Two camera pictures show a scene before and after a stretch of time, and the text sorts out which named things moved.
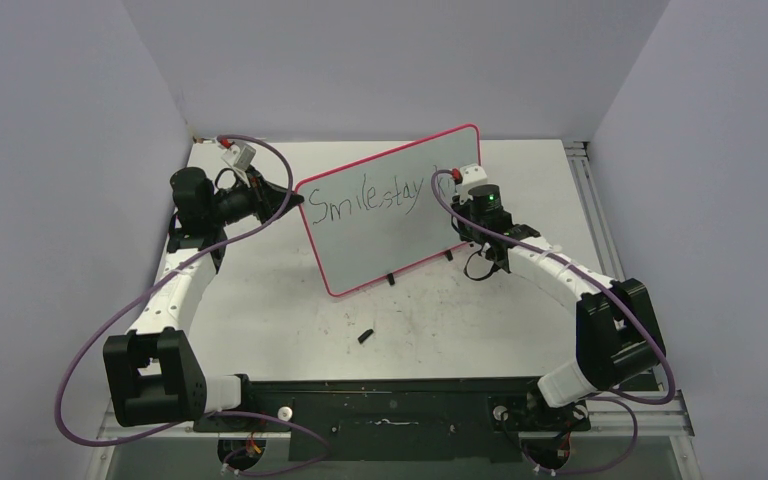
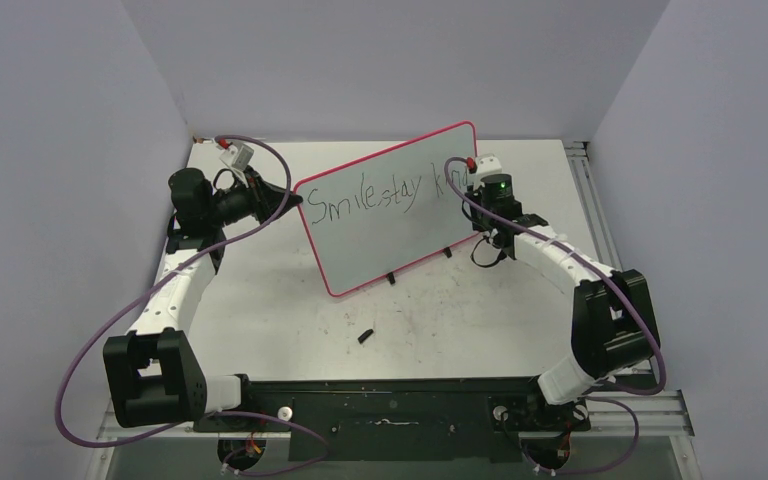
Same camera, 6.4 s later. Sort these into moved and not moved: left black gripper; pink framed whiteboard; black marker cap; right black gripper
Moved: right black gripper
Not moved: left black gripper; black marker cap; pink framed whiteboard
